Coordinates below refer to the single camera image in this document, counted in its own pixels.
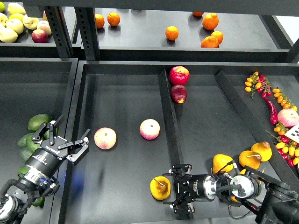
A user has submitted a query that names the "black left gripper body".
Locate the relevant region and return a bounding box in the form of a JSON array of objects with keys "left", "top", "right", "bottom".
[{"left": 25, "top": 136, "right": 68, "bottom": 179}]

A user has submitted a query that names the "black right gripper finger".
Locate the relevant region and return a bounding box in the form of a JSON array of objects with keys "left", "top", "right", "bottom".
[
  {"left": 163, "top": 201, "right": 194, "bottom": 214},
  {"left": 163, "top": 164, "right": 192, "bottom": 181}
]

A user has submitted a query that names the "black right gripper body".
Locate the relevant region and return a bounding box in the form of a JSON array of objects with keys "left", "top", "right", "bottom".
[{"left": 177, "top": 174, "right": 217, "bottom": 202}]

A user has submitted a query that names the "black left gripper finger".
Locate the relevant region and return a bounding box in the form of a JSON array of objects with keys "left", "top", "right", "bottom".
[
  {"left": 57, "top": 129, "right": 91, "bottom": 165},
  {"left": 31, "top": 115, "right": 64, "bottom": 144}
]

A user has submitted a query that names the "yellow pear with stem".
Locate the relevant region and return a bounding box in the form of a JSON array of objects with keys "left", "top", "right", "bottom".
[{"left": 149, "top": 176, "right": 171, "bottom": 201}]

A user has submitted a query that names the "dark green avocado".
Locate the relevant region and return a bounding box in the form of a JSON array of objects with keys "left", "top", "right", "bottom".
[{"left": 26, "top": 133, "right": 41, "bottom": 153}]

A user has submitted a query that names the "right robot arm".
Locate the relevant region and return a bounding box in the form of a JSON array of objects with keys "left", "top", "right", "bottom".
[{"left": 166, "top": 161, "right": 299, "bottom": 224}]

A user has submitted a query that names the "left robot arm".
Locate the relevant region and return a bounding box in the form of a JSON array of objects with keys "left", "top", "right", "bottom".
[{"left": 0, "top": 117, "right": 91, "bottom": 224}]

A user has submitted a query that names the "green avocado left bin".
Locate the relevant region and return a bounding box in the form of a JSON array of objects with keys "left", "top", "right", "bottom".
[{"left": 43, "top": 128, "right": 59, "bottom": 140}]

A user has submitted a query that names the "green avocado front left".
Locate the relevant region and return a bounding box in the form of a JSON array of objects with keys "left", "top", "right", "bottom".
[{"left": 32, "top": 197, "right": 45, "bottom": 207}]

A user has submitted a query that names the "yellow pear front right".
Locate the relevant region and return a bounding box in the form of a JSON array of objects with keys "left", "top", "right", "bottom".
[{"left": 230, "top": 196, "right": 239, "bottom": 203}]

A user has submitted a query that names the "yellow pear middle right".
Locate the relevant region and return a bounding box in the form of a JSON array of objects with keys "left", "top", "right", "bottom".
[{"left": 240, "top": 169, "right": 247, "bottom": 175}]

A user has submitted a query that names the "yellow pear upper right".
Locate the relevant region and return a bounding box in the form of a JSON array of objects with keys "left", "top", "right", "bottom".
[{"left": 238, "top": 150, "right": 262, "bottom": 169}]

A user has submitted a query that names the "pink apple left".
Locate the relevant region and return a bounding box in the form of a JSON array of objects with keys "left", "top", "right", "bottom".
[{"left": 94, "top": 127, "right": 117, "bottom": 150}]

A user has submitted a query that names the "pink apple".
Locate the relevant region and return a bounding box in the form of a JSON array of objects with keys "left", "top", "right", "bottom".
[
  {"left": 139, "top": 119, "right": 160, "bottom": 140},
  {"left": 278, "top": 108, "right": 299, "bottom": 127},
  {"left": 94, "top": 127, "right": 117, "bottom": 150}
]

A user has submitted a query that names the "pink apple centre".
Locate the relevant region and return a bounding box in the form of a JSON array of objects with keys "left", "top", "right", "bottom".
[{"left": 139, "top": 119, "right": 160, "bottom": 140}]

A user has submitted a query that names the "black centre divided tray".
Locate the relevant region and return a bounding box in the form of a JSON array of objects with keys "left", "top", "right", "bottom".
[{"left": 50, "top": 61, "right": 299, "bottom": 224}]

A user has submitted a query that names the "dark red apple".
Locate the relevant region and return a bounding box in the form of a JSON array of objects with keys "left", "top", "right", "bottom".
[{"left": 170, "top": 84, "right": 187, "bottom": 104}]

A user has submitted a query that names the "bright red apple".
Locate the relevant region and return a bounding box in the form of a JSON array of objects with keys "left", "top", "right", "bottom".
[{"left": 170, "top": 66, "right": 190, "bottom": 85}]

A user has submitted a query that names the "red apple on shelf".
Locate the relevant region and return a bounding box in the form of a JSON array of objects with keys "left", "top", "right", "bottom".
[{"left": 31, "top": 29, "right": 49, "bottom": 43}]

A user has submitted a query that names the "red chili pepper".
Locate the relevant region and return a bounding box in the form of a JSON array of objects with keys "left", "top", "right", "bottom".
[{"left": 264, "top": 98, "right": 278, "bottom": 125}]

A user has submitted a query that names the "cherry tomato bunch lower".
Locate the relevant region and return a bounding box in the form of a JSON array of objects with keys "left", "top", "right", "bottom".
[{"left": 266, "top": 122, "right": 299, "bottom": 168}]

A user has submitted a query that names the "cherry tomato bunch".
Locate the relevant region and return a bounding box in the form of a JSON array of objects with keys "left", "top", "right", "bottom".
[
  {"left": 244, "top": 71, "right": 272, "bottom": 98},
  {"left": 266, "top": 122, "right": 299, "bottom": 168}
]

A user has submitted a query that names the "pink peach on shelf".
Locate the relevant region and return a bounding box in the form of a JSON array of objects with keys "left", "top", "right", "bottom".
[{"left": 37, "top": 20, "right": 52, "bottom": 36}]

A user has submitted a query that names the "pale yellow apple on shelf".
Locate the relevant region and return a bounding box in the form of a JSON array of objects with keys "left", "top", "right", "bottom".
[{"left": 22, "top": 14, "right": 39, "bottom": 30}]

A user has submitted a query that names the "cherry tomato bunch top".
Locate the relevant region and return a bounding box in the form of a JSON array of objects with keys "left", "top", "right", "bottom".
[{"left": 244, "top": 71, "right": 272, "bottom": 98}]

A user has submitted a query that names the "pink apple far right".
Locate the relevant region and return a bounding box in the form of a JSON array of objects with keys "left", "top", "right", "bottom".
[{"left": 278, "top": 108, "right": 299, "bottom": 127}]

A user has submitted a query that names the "orange cherry tomato vine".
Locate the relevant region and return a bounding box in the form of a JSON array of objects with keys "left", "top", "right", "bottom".
[{"left": 272, "top": 88, "right": 297, "bottom": 112}]

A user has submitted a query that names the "orange on shelf front right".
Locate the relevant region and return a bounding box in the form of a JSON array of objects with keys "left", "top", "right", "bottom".
[{"left": 201, "top": 36, "right": 219, "bottom": 48}]

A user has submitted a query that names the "orange on shelf left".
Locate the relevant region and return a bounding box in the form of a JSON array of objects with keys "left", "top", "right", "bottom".
[{"left": 95, "top": 14, "right": 105, "bottom": 29}]

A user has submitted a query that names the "black upper shelf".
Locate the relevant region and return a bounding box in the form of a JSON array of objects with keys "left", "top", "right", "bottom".
[{"left": 0, "top": 0, "right": 299, "bottom": 63}]

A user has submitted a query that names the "orange on shelf centre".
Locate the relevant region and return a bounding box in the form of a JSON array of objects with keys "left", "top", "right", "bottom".
[{"left": 165, "top": 26, "right": 179, "bottom": 41}]

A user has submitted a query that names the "large orange on shelf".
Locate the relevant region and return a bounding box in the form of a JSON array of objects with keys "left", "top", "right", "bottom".
[{"left": 202, "top": 13, "right": 219, "bottom": 30}]

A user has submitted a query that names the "black metal shelf post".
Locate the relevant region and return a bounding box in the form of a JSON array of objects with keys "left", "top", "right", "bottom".
[{"left": 74, "top": 7, "right": 100, "bottom": 61}]

